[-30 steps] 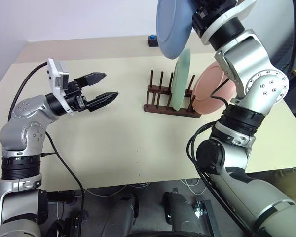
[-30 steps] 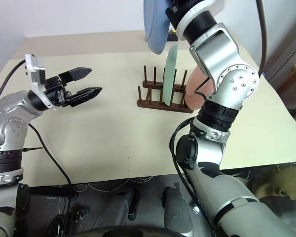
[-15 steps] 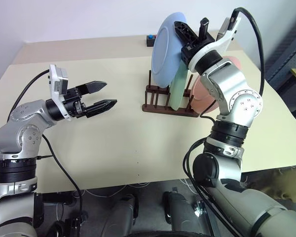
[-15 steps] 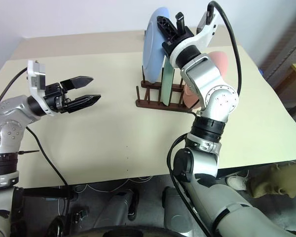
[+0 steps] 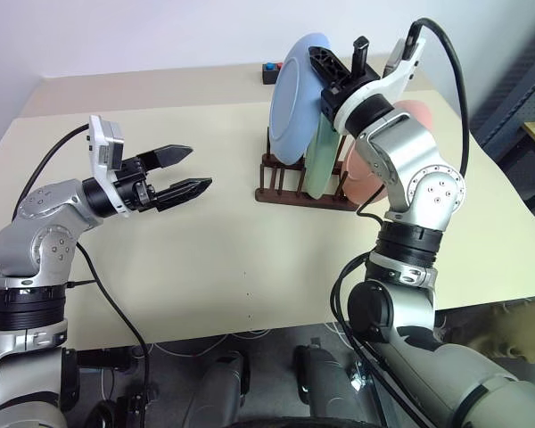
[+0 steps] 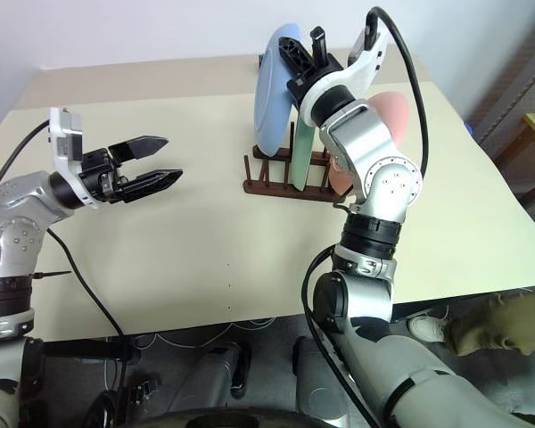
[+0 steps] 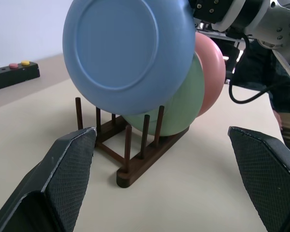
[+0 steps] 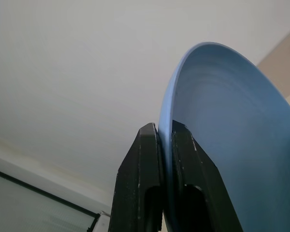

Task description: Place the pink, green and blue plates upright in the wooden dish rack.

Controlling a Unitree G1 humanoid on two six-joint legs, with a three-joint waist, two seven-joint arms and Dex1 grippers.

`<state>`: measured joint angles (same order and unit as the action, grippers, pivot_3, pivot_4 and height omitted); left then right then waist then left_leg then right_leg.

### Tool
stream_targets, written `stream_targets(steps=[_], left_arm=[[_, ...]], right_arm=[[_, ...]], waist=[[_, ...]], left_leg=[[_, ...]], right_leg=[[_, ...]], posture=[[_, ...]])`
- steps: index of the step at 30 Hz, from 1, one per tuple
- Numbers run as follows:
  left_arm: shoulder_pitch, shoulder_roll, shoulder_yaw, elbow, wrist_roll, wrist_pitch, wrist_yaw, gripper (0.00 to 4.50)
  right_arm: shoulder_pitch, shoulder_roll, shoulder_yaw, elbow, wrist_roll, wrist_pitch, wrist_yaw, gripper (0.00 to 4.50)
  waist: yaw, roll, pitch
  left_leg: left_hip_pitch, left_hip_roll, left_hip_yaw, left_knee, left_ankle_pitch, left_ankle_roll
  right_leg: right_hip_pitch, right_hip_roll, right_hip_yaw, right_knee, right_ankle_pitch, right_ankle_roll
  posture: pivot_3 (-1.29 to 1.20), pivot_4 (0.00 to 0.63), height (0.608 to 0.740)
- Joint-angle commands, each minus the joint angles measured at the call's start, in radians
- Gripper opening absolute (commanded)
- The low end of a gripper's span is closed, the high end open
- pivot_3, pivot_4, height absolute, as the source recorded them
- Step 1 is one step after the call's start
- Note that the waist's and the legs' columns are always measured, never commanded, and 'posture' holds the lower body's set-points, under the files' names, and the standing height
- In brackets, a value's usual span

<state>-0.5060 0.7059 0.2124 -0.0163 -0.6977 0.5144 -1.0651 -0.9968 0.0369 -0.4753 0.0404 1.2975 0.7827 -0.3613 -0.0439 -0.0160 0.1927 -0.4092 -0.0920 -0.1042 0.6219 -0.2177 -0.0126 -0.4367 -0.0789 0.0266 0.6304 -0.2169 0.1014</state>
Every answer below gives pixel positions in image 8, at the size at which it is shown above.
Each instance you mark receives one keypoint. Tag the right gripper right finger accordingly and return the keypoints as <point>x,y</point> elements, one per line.
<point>195,181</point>

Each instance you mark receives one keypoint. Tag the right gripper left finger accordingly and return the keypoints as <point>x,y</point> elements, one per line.
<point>137,181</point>

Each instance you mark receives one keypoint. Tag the blue plate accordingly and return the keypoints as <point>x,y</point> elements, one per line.
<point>220,108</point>

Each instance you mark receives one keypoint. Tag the black framed glass window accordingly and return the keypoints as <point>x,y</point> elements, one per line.
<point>26,205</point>

